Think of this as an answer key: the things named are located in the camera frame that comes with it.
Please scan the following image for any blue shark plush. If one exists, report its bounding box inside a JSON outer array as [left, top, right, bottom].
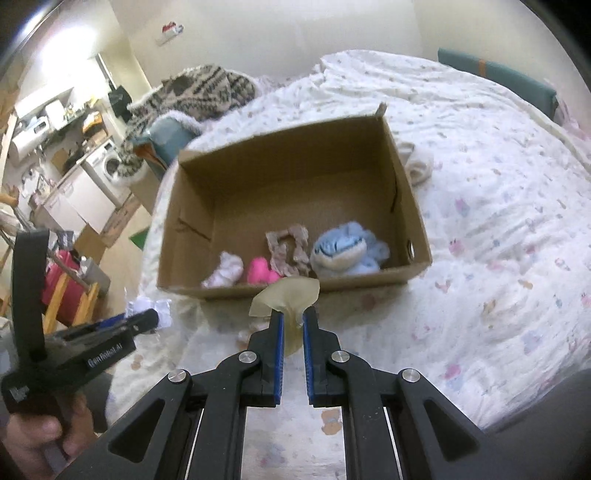
[[310, 221, 391, 279]]

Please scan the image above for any clear plastic packet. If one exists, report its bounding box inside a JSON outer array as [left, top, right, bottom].
[[125, 296, 172, 333]]

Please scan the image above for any red bag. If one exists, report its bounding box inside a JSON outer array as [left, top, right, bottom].
[[41, 248, 89, 326]]

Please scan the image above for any white knotted sock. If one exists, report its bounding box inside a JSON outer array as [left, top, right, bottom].
[[201, 251, 245, 289]]

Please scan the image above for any white printed bed quilt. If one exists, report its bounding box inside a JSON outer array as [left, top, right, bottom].
[[105, 49, 591, 480]]

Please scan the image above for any teal cushion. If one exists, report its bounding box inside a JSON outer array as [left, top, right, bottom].
[[132, 110, 202, 172]]

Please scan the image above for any tan stocking cloth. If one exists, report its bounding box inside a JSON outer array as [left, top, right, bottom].
[[249, 277, 321, 357]]

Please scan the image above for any yellow wooden chair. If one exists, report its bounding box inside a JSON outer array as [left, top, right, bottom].
[[41, 270, 100, 334]]

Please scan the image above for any striped knit blanket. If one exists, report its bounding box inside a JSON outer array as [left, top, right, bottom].
[[115, 64, 257, 185]]

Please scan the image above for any pink rubber toy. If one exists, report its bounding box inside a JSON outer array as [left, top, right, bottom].
[[246, 257, 281, 285]]

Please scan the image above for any left hand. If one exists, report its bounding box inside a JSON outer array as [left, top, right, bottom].
[[1, 393, 97, 479]]

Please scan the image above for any cardboard box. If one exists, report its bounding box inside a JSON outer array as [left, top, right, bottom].
[[157, 110, 433, 299]]

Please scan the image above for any beige scrunchie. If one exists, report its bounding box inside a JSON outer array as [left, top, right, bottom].
[[266, 224, 311, 277]]

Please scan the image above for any washing machine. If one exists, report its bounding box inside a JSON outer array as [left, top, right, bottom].
[[82, 137, 131, 208]]

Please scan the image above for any white folded cloth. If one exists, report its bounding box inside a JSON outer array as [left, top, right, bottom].
[[397, 141, 434, 187]]

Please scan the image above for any white kitchen cabinet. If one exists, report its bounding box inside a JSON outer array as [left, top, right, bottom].
[[34, 166, 116, 234]]

